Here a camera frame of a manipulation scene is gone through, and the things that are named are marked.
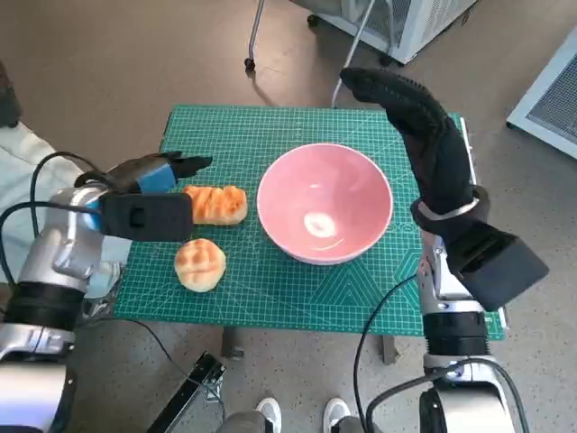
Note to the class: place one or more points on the person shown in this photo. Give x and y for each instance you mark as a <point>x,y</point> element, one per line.
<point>18,158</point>
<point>269,410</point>

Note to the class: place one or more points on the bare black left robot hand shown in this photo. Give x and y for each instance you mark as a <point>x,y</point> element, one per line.
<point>155,178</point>

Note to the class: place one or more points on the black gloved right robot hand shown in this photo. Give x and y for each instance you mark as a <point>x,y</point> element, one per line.
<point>437,158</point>

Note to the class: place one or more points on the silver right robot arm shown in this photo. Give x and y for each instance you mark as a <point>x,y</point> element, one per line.
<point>451,329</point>

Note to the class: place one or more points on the white framed vent panel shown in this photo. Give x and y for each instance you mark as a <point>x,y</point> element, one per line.
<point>550,104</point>

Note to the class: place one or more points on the black metal frame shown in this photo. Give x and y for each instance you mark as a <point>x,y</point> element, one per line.
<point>203,374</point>

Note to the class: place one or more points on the long striped toy bread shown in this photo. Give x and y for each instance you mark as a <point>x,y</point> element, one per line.
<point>221,205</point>

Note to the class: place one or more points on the pink bowl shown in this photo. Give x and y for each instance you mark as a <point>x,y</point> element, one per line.
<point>324,189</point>

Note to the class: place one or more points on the black table leg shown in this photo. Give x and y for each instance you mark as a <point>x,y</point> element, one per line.
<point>232,343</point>
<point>389,349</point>

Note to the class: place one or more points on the white vented cabinet on castors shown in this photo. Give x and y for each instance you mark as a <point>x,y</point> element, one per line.
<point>419,31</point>

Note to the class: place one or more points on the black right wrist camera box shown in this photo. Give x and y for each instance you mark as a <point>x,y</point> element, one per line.
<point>500,266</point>

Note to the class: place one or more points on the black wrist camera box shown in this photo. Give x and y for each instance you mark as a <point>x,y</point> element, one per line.
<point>500,266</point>
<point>149,218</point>

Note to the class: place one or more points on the round toy bread bun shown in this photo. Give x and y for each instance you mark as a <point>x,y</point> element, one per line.
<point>200,266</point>

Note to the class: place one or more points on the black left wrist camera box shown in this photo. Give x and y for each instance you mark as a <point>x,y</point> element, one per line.
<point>149,218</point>

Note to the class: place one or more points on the green cutting mat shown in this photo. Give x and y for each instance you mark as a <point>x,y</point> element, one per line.
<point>270,293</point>

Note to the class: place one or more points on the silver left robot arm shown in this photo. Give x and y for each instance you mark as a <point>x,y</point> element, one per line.
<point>49,252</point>

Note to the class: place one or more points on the grey metal-legged chair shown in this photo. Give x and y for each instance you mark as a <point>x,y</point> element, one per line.
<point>254,31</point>

